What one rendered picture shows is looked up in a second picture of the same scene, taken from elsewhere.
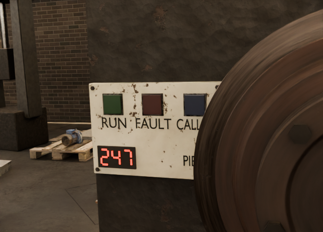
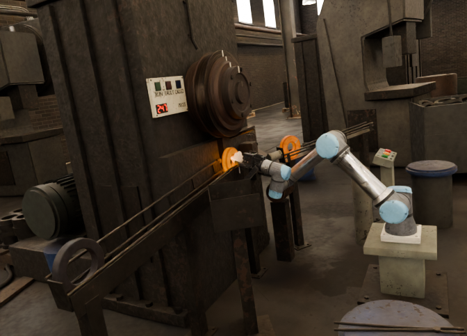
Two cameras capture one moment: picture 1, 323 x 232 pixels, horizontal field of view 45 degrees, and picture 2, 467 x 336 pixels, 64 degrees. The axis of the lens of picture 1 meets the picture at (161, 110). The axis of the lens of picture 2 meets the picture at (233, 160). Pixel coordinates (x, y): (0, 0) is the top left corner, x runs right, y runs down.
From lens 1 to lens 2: 179 cm
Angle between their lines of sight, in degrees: 76
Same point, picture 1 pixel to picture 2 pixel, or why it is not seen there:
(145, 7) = (156, 48)
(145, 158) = (169, 107)
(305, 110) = (231, 72)
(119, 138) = (161, 100)
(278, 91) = (218, 70)
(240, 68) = (208, 66)
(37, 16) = not seen: outside the picture
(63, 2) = not seen: outside the picture
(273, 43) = (211, 59)
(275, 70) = (215, 66)
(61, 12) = not seen: outside the picture
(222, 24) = (176, 56)
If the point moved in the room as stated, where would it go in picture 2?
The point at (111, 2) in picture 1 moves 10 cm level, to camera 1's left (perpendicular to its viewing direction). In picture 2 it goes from (146, 44) to (137, 43)
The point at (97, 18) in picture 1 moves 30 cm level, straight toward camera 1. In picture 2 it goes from (143, 51) to (208, 41)
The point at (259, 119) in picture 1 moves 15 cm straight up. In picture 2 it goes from (219, 77) to (215, 47)
